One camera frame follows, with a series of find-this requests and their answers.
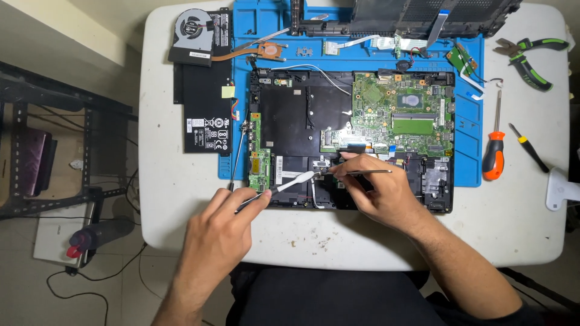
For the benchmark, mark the green black pliers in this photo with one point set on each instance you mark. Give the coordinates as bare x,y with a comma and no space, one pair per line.
528,68

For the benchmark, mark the person's black shorts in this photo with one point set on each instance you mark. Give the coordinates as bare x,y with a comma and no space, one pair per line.
326,294

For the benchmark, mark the black metal rack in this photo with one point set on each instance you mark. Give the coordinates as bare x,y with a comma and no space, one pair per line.
90,136

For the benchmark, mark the metal tweezers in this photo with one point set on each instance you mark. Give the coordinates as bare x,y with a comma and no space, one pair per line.
369,172

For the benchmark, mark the person's right hand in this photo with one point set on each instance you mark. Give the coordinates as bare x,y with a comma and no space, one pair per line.
385,199

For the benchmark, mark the blue silicone repair mat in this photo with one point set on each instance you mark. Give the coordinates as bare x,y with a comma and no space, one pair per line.
469,136

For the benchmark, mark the black laptop keyboard frame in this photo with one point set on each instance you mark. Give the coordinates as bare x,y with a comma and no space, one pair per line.
408,18

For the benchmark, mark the white lamp base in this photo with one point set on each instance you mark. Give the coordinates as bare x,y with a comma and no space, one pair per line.
562,190

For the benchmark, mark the white laptop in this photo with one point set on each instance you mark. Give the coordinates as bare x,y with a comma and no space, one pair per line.
54,235

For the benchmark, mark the thin green strip board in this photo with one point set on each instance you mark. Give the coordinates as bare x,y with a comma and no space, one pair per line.
397,45

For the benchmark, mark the black laptop battery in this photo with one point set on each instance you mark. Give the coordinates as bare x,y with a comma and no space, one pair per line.
204,108

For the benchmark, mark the small green board with ribbon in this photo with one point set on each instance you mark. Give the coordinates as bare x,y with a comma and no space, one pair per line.
461,59

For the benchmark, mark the small metal bracket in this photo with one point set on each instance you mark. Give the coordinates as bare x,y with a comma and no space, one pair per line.
305,51

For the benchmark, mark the black bottle with red cap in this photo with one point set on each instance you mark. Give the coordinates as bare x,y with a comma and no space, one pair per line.
104,233

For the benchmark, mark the small yellow black screwdriver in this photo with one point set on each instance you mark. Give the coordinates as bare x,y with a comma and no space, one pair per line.
528,147

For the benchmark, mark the person's left hand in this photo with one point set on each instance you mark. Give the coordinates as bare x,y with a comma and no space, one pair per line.
217,240

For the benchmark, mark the green laptop motherboard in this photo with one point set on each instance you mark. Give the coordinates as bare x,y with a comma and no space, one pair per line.
408,122

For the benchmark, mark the thin long metal screwdriver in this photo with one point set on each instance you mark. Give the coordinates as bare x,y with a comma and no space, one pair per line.
238,154

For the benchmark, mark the black laptop bottom chassis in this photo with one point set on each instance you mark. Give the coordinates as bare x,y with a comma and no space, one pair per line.
294,117

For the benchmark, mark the cooling fan with copper heatpipe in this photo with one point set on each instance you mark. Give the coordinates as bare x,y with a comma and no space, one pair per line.
192,31

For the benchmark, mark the black coin cell battery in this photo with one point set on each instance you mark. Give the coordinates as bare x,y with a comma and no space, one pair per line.
403,64

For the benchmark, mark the white-tipped black brush tool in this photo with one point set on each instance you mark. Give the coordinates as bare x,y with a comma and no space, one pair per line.
292,182

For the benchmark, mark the narrow green port board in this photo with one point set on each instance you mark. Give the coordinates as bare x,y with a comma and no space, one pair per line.
259,163

